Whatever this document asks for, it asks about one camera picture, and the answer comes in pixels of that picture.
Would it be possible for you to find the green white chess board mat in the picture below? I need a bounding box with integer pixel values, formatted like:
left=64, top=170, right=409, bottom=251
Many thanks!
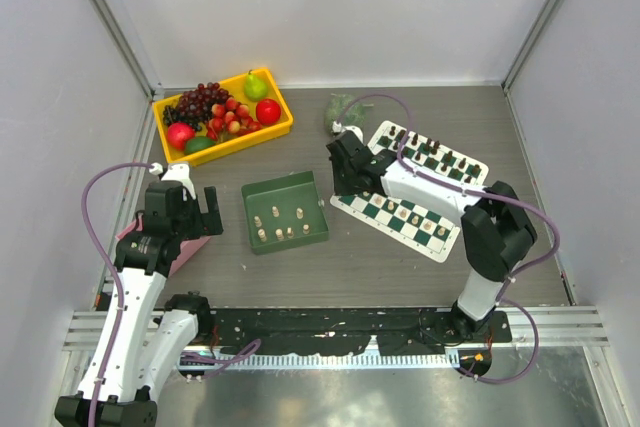
left=330, top=132, right=489, bottom=263

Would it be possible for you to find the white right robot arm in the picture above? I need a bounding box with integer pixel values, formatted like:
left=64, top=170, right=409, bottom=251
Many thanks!
left=326, top=130, right=537, bottom=341

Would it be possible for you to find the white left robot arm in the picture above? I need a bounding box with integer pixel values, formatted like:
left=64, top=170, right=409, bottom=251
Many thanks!
left=54, top=180, right=223, bottom=426

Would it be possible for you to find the pink plastic box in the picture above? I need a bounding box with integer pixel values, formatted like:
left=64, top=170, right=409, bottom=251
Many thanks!
left=115, top=221, right=210, bottom=276

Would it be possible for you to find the green melon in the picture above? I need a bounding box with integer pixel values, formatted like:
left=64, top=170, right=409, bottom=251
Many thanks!
left=324, top=93, right=374, bottom=136

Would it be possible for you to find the green lime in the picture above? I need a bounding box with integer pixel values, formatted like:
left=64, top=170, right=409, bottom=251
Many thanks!
left=184, top=136, right=216, bottom=156

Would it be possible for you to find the green plastic tray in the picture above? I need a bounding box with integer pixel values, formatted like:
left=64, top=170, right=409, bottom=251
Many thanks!
left=241, top=171, right=329, bottom=255

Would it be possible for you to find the red peach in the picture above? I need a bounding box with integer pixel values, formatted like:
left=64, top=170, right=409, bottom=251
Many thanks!
left=166, top=122, right=196, bottom=151

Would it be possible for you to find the dark blue grape bunch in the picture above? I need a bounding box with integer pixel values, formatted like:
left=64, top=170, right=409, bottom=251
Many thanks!
left=163, top=105, right=201, bottom=132

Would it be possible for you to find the red apple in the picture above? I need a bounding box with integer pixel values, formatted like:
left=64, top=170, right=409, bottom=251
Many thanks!
left=255, top=98, right=282, bottom=126

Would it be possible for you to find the red cherry cluster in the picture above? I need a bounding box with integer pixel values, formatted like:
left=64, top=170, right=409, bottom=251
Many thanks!
left=205, top=97, right=263, bottom=143

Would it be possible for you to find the dark red grape bunch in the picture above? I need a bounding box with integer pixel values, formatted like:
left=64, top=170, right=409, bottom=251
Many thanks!
left=176, top=82, right=231, bottom=123

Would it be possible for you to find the green pear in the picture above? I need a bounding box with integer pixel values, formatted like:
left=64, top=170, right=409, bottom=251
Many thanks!
left=243, top=70, right=268, bottom=102

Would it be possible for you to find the yellow plastic fruit bin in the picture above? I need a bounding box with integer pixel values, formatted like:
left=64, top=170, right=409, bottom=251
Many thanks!
left=152, top=68, right=294, bottom=166

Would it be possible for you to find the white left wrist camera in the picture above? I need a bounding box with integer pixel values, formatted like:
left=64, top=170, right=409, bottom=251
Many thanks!
left=148, top=162, right=197, bottom=200

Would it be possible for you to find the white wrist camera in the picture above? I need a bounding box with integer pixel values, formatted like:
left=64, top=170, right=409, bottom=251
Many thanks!
left=331, top=121, right=364, bottom=143
left=148, top=162, right=197, bottom=200

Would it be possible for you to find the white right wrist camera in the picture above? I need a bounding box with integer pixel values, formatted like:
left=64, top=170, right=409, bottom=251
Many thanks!
left=331, top=121, right=364, bottom=143

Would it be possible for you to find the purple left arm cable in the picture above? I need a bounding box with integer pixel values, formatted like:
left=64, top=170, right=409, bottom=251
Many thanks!
left=80, top=161, right=164, bottom=427

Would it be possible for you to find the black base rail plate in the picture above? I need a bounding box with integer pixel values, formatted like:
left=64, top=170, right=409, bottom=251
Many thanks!
left=192, top=307, right=512, bottom=357

